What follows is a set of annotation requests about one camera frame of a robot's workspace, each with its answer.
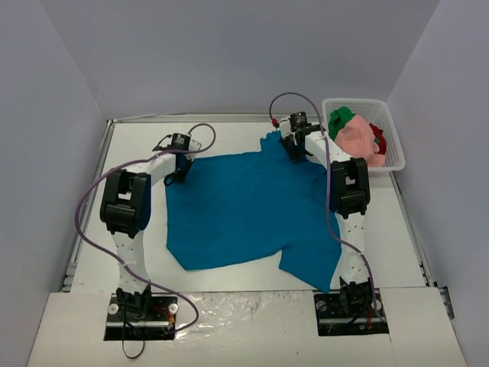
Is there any blue t shirt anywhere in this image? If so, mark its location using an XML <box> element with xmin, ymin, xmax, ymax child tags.
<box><xmin>166</xmin><ymin>133</ymin><xmax>341</xmax><ymax>292</ymax></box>

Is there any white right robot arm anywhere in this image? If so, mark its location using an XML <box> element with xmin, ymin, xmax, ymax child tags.
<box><xmin>273</xmin><ymin>112</ymin><xmax>372</xmax><ymax>316</ymax></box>

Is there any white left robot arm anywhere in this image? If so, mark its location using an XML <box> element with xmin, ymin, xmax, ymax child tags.
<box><xmin>100</xmin><ymin>132</ymin><xmax>202</xmax><ymax>320</ymax></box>

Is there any green t shirt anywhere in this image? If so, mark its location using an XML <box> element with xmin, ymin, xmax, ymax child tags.
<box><xmin>328</xmin><ymin>106</ymin><xmax>355</xmax><ymax>141</ymax></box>

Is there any pink t shirt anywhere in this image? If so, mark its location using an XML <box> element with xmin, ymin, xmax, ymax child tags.
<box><xmin>335</xmin><ymin>115</ymin><xmax>386</xmax><ymax>167</ymax></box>

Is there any red t shirt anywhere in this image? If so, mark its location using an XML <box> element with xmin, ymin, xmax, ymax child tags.
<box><xmin>369</xmin><ymin>123</ymin><xmax>387</xmax><ymax>155</ymax></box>

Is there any white plastic laundry basket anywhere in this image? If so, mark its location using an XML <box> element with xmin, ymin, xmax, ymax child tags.
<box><xmin>322</xmin><ymin>97</ymin><xmax>406</xmax><ymax>172</ymax></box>

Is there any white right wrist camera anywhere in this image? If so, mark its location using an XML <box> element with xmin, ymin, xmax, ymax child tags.
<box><xmin>279</xmin><ymin>117</ymin><xmax>291</xmax><ymax>136</ymax></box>

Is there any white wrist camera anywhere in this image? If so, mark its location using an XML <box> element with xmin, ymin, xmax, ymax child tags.
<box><xmin>279</xmin><ymin>117</ymin><xmax>291</xmax><ymax>136</ymax></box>
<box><xmin>189</xmin><ymin>139</ymin><xmax>202</xmax><ymax>154</ymax></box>

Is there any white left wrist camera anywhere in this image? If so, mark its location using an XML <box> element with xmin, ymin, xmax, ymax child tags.
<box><xmin>189</xmin><ymin>139</ymin><xmax>202</xmax><ymax>154</ymax></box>

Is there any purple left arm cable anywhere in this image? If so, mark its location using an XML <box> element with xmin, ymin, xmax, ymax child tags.
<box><xmin>73</xmin><ymin>123</ymin><xmax>217</xmax><ymax>333</ymax></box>

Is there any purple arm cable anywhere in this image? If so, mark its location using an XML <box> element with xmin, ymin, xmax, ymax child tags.
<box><xmin>73</xmin><ymin>123</ymin><xmax>217</xmax><ymax>333</ymax></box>
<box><xmin>268</xmin><ymin>92</ymin><xmax>387</xmax><ymax>320</ymax></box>

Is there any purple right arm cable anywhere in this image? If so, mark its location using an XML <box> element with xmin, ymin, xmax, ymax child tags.
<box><xmin>268</xmin><ymin>92</ymin><xmax>387</xmax><ymax>320</ymax></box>

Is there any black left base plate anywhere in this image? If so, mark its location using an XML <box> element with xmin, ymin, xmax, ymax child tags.
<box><xmin>104</xmin><ymin>294</ymin><xmax>179</xmax><ymax>341</ymax></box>

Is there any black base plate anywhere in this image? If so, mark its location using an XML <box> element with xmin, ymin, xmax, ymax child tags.
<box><xmin>104</xmin><ymin>294</ymin><xmax>179</xmax><ymax>341</ymax></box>
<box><xmin>313</xmin><ymin>291</ymin><xmax>390</xmax><ymax>336</ymax></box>

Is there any thin black cable loop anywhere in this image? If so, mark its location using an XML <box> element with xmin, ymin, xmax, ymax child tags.
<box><xmin>121</xmin><ymin>320</ymin><xmax>147</xmax><ymax>360</ymax></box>

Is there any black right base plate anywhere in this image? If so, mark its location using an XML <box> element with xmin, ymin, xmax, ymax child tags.
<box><xmin>313</xmin><ymin>291</ymin><xmax>390</xmax><ymax>336</ymax></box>

